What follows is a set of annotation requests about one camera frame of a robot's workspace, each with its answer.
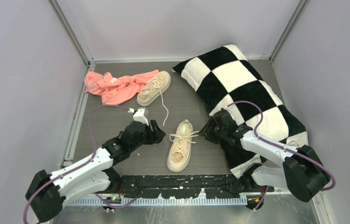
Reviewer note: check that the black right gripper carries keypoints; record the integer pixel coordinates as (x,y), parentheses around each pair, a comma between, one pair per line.
(208,130)

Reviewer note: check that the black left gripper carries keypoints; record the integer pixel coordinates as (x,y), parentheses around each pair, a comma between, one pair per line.
(157,133)

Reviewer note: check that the beige sneaker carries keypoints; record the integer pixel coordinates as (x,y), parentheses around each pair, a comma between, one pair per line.
(153,89)
(180,151)

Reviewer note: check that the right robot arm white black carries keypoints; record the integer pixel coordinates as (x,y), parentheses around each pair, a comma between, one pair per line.
(268,162)

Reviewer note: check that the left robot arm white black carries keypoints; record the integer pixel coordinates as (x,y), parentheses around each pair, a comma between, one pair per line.
(49,193)

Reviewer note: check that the black white checkered pillow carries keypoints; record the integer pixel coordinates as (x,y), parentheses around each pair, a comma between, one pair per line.
(224,79)

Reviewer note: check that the pink cloth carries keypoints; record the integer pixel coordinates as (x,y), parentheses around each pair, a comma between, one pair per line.
(115,91)

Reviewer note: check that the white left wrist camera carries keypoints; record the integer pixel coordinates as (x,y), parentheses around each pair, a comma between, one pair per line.
(139,115)

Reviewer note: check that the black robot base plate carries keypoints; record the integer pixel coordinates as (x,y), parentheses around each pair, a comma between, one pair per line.
(184,186)

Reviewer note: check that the aluminium front rail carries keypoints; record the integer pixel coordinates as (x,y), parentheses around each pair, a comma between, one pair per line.
(49,193)

